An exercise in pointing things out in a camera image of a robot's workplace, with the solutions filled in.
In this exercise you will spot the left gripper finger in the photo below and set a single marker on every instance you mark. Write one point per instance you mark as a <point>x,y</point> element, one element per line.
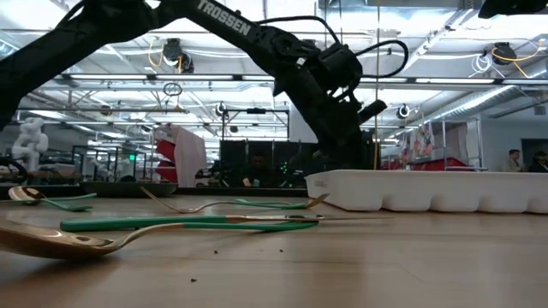
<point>347,158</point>

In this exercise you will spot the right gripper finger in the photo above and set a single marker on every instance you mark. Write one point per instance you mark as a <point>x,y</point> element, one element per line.
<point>514,6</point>

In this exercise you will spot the white cutlery tray organizer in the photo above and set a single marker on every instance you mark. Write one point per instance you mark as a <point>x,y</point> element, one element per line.
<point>428,188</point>

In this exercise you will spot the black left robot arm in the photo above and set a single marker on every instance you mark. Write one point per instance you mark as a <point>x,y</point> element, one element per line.
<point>222,21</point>

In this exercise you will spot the colourful poster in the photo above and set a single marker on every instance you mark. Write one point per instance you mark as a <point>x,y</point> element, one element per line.
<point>421,143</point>

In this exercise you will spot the red table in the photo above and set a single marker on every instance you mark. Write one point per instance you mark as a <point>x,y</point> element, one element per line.
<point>445,163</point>

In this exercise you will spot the black partition panels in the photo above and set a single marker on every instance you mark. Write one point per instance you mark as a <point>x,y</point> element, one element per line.
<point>231,162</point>

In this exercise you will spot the white cloth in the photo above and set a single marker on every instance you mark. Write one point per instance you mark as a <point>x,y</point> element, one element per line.
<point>190,162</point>

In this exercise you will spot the red bin rack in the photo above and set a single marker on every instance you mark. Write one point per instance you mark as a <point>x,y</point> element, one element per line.
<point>166,171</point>

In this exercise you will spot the white humanoid robot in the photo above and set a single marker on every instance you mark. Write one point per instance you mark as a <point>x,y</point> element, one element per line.
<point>30,141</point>

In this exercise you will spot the black aluminium table frame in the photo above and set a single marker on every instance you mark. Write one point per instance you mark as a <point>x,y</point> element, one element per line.
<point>240,192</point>

